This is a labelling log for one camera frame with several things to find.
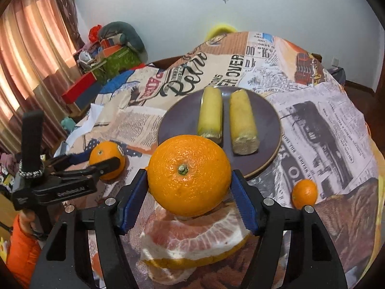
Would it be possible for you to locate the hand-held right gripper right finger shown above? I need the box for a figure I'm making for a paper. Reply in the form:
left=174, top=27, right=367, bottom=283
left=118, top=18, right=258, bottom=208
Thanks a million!
left=230, top=169, right=356, bottom=289

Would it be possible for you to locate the grey green plush toy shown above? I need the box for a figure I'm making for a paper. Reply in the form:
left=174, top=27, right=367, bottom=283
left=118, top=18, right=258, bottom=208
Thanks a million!
left=98, top=21, right=147, bottom=52

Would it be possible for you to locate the yellow corn cob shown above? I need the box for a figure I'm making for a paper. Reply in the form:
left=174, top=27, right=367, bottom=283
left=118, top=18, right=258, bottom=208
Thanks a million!
left=197, top=87, right=224, bottom=144
left=229, top=90, right=260, bottom=156

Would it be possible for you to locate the newspaper print tablecloth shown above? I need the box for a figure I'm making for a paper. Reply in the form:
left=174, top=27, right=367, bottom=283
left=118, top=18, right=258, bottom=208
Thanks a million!
left=62, top=31, right=380, bottom=289

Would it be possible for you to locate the teal small toy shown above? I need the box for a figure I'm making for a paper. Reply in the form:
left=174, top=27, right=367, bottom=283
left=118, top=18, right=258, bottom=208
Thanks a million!
left=61, top=117, right=76, bottom=133

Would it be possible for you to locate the small mandarin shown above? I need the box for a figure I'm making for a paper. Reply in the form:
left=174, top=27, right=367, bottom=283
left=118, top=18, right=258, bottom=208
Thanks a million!
left=291, top=179, right=319, bottom=210

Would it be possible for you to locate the right yellow corn cob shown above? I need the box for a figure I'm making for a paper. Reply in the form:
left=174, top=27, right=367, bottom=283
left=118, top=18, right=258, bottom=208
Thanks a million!
left=229, top=90, right=260, bottom=156

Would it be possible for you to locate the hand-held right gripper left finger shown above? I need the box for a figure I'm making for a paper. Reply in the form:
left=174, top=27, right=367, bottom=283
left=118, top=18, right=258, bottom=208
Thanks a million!
left=30, top=169, right=148, bottom=289

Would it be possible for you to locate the dark purple plate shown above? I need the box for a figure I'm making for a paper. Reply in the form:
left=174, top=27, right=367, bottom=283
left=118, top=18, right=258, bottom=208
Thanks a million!
left=156, top=86, right=282, bottom=179

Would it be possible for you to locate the red fabric flower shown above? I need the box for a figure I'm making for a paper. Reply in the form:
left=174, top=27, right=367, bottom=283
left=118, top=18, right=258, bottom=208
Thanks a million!
left=88, top=25, right=103, bottom=42

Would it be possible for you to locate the peeled grapefruit half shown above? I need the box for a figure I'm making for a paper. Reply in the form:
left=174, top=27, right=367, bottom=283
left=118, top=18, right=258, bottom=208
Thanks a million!
left=140, top=201, right=251, bottom=270

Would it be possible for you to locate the pink curtain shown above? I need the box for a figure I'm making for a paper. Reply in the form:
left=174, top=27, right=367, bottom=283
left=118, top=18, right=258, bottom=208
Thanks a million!
left=0, top=0, right=83, bottom=155

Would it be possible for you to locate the yellow round object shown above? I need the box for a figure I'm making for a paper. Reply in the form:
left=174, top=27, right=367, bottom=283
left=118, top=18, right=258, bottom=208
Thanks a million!
left=205, top=22, right=238, bottom=41

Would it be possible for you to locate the loose grapefruit segment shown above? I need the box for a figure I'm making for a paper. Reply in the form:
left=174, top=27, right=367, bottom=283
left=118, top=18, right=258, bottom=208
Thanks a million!
left=147, top=263, right=196, bottom=285

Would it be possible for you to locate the left yellow corn cob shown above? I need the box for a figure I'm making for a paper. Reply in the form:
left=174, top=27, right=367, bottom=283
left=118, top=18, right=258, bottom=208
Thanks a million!
left=197, top=87, right=224, bottom=144

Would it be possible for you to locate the medium orange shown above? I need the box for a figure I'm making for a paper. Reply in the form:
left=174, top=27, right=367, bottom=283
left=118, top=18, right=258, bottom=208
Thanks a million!
left=89, top=141, right=126, bottom=181

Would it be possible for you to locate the floral cloth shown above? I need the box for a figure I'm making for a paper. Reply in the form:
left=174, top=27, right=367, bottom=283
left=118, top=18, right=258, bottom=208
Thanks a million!
left=0, top=153, right=20, bottom=189

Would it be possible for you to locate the white paper sheet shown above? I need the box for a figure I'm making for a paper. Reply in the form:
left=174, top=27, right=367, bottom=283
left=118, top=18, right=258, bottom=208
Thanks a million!
left=64, top=104, right=104, bottom=149

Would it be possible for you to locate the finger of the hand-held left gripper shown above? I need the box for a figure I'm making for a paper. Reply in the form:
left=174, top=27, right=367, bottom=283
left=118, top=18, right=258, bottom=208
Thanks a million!
left=57, top=156, right=121, bottom=179
left=49, top=153, right=95, bottom=173

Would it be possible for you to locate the person's left forearm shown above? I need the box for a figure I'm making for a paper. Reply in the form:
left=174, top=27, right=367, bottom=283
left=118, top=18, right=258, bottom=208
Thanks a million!
left=5, top=212, right=44, bottom=279

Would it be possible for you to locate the large orange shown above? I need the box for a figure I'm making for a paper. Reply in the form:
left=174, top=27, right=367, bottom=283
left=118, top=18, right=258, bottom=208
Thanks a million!
left=147, top=135, right=232, bottom=217

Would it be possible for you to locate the beaded bracelet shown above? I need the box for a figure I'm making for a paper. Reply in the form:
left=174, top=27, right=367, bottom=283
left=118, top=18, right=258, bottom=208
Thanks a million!
left=18, top=160, right=45, bottom=182

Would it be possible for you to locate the red flat box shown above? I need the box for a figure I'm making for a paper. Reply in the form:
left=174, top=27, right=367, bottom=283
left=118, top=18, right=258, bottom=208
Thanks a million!
left=61, top=72, right=103, bottom=105

